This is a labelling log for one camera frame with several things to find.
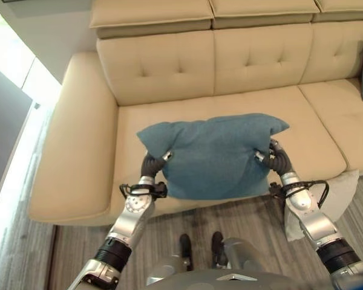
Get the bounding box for blue square cushion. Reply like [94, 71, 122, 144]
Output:
[136, 112, 290, 201]

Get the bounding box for white cushion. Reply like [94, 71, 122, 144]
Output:
[283, 169, 360, 242]

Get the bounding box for left dark robot foot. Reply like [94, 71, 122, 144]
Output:
[179, 233, 195, 272]

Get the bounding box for cream leather sofa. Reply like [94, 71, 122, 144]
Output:
[28, 0, 363, 227]

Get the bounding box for robot torso and legs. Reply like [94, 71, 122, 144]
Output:
[145, 237, 330, 290]

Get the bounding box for dark robot foot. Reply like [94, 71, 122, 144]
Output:
[179, 233, 195, 272]
[211, 231, 227, 269]

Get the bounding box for right dark robot foot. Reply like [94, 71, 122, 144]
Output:
[211, 231, 227, 269]

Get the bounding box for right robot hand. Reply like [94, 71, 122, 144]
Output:
[254, 138, 293, 175]

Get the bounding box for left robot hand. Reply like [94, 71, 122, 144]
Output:
[140, 150, 175, 178]

